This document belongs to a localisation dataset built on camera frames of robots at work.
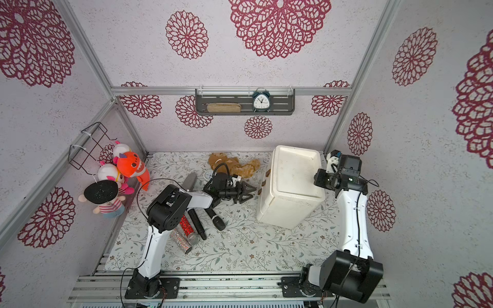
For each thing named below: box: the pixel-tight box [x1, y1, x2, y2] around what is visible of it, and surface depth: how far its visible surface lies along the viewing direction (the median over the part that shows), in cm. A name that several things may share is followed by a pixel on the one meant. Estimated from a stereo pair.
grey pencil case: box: [181, 171, 198, 191], surface depth 108 cm
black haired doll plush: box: [78, 179, 126, 219], surface depth 80 cm
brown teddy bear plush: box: [208, 152, 262, 179], surface depth 103 cm
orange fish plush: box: [116, 151, 151, 192], surface depth 91 cm
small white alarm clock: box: [202, 169, 214, 181], surface depth 107 cm
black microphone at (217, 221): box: [204, 207, 226, 231], surface depth 91 cm
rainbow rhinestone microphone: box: [169, 227, 192, 255], surface depth 83 cm
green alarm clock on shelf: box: [252, 89, 271, 113], surface depth 92 cm
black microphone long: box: [186, 207, 207, 241], surface depth 89 cm
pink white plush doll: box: [97, 141, 135, 196], surface depth 88 cm
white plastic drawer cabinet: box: [256, 145, 326, 230], surface depth 80 cm
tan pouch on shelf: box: [206, 102, 243, 113], surface depth 90 cm
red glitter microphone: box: [179, 214, 200, 246], surface depth 86 cm
